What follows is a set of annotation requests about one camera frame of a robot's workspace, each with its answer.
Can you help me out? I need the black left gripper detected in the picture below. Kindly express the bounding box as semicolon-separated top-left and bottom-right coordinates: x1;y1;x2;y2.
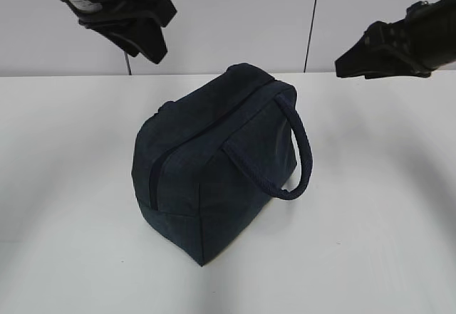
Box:
61;0;177;64

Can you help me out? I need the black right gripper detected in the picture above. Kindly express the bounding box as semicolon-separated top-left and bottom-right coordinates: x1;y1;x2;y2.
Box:
335;1;455;78

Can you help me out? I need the navy fabric lunch bag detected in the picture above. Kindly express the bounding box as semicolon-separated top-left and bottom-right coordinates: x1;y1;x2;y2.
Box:
131;63;313;266

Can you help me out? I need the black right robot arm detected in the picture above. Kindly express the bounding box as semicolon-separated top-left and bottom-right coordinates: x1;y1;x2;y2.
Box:
364;0;455;79

